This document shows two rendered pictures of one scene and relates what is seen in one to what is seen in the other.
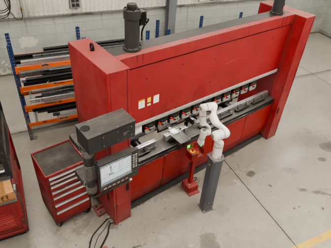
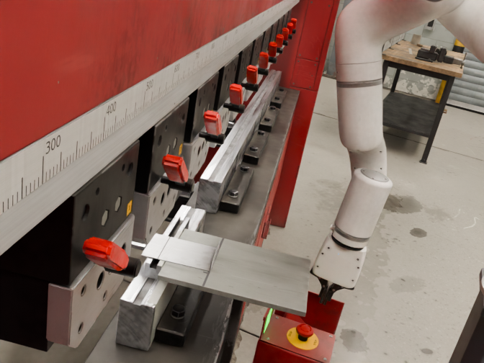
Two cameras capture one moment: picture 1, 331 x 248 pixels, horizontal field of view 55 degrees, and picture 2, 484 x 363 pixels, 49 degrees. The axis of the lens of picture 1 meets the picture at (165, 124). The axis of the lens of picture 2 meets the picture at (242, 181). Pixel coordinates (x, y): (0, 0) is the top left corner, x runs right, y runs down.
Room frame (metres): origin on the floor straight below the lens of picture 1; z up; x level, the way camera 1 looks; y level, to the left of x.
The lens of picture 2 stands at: (2.77, 0.41, 1.53)
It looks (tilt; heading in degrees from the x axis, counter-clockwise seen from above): 23 degrees down; 315
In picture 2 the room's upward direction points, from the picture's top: 11 degrees clockwise
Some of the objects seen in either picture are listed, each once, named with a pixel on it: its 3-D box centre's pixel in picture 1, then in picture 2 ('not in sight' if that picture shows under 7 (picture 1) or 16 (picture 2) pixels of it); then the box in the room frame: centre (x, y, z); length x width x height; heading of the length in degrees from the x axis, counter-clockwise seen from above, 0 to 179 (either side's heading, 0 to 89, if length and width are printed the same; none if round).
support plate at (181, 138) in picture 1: (179, 136); (239, 269); (3.35, -0.20, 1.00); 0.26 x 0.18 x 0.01; 40
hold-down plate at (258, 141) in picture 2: (224, 115); (256, 146); (4.07, -0.92, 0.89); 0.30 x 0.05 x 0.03; 130
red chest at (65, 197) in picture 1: (63, 185); not in sight; (2.77, 1.26, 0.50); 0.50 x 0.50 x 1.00; 40
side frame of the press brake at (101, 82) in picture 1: (103, 140); not in sight; (2.97, 0.75, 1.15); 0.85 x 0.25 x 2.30; 40
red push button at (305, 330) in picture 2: not in sight; (303, 334); (3.31, -0.40, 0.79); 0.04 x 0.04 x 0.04
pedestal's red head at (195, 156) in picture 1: (194, 151); (299, 335); (3.34, -0.44, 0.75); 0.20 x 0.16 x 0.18; 122
